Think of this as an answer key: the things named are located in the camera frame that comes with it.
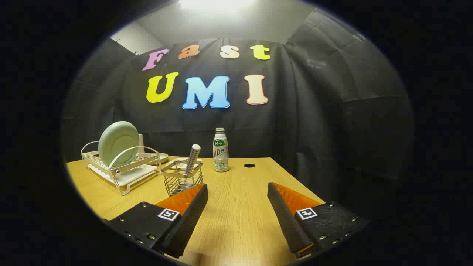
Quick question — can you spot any pale green plate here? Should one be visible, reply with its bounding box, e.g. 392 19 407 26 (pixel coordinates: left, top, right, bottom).
98 121 140 168

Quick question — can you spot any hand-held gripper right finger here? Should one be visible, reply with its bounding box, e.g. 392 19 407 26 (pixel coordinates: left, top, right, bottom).
267 182 370 259

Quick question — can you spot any white wire dish rack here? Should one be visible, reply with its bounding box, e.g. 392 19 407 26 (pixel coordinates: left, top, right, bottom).
81 140 162 195

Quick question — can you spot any bright ceiling light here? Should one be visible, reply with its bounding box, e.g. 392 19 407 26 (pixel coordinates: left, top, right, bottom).
179 0 255 11

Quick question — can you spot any white green drink bottle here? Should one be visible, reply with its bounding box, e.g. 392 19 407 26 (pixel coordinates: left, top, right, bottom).
213 128 229 173

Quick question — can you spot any checkered handle spoon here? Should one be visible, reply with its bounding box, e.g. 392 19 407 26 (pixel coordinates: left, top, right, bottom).
185 144 201 175

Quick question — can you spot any white drip tray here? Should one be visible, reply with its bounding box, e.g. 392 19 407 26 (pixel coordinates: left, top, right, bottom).
89 163 159 187

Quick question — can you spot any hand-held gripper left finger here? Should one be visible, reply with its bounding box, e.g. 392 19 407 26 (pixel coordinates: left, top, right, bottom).
102 184 208 259

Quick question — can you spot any metal wire basket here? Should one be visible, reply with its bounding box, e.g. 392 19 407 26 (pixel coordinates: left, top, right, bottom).
161 158 204 197

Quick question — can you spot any black backdrop cloth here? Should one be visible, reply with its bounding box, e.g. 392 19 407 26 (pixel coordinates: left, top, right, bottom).
61 7 414 222

